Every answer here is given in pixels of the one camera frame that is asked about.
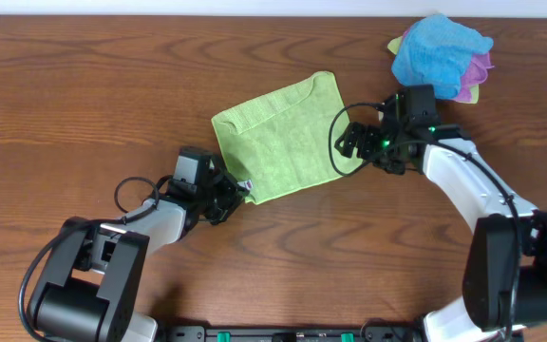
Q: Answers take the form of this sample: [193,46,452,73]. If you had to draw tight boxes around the green microfiber cloth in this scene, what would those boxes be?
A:
[211,71,361,205]

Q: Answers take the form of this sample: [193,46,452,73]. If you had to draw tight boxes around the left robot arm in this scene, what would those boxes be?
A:
[17,146,253,342]

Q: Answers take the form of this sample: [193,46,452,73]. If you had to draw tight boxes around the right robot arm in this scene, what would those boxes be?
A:
[328,85,547,341]

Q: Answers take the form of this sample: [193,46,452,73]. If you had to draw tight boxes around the blue microfiber cloth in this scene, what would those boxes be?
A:
[390,12,494,101]

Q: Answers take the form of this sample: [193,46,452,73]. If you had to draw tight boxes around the purple microfiber cloth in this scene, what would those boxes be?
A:
[400,28,495,104]

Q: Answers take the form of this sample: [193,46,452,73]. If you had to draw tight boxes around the right black cable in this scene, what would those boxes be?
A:
[328,102,524,342]

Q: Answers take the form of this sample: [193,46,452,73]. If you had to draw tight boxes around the black cable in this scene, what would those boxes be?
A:
[17,175,173,342]
[328,102,524,342]

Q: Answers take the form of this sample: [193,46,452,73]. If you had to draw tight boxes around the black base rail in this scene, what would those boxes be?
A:
[154,323,525,342]

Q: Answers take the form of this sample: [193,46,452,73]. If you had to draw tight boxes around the left black cable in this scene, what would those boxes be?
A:
[17,175,173,342]

